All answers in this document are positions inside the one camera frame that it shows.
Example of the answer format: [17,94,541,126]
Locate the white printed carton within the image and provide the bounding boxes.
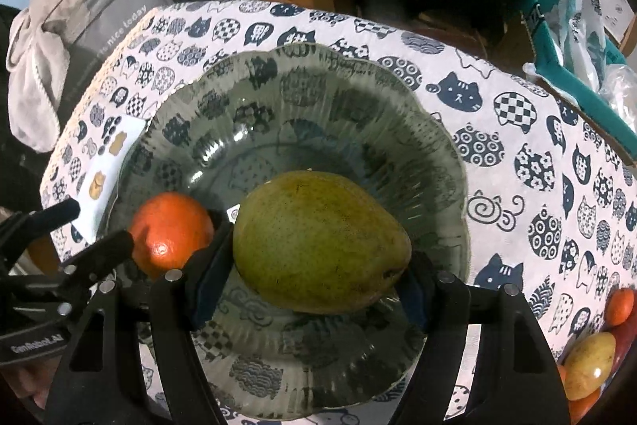
[592,0,635,47]

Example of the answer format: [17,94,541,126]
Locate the cat print tablecloth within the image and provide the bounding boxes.
[39,0,637,425]

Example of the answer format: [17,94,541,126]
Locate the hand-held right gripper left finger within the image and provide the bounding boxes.
[42,208,237,425]

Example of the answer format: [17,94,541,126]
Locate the green pear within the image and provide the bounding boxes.
[232,170,413,315]

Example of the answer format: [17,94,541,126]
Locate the yellow red apple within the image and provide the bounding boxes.
[563,332,618,402]

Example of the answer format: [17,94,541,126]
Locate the grey tote bag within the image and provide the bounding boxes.
[60,0,172,107]

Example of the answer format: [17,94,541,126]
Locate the white plastic bag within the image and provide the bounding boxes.
[542,0,610,92]

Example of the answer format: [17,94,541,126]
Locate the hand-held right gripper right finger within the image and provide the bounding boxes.
[388,251,573,425]

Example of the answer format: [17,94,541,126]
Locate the white sticker sheet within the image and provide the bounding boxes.
[78,116,146,243]

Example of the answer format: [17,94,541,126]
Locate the clear plastic bag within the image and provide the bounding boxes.
[600,64,637,117]

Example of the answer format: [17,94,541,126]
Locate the person's left hand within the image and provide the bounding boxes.
[0,355,61,411]

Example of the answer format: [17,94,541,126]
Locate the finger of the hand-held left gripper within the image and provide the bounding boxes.
[20,200,82,231]
[60,230,136,286]

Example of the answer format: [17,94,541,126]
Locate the scalloped glass plate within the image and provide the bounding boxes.
[97,43,471,421]

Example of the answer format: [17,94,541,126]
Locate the teal box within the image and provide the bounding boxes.
[520,0,637,127]

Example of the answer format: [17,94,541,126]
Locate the beige fleece garment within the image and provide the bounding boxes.
[6,0,167,154]

